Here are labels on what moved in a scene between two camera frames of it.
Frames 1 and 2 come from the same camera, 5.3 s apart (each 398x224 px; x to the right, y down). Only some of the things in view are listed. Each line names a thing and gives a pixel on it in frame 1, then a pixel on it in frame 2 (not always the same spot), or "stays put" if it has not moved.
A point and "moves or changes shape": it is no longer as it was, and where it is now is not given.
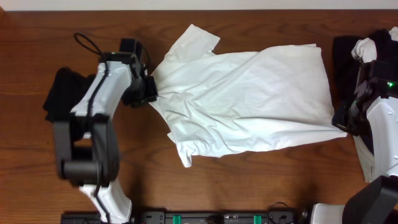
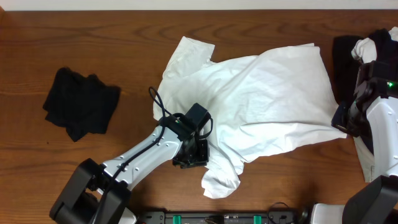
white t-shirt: (237, 101) moves or changes shape
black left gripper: (150, 91) -> (193, 160)
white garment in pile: (365, 48) stays put
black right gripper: (339, 121) stays put
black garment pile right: (346, 66) stays put
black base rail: (193, 217) stays put
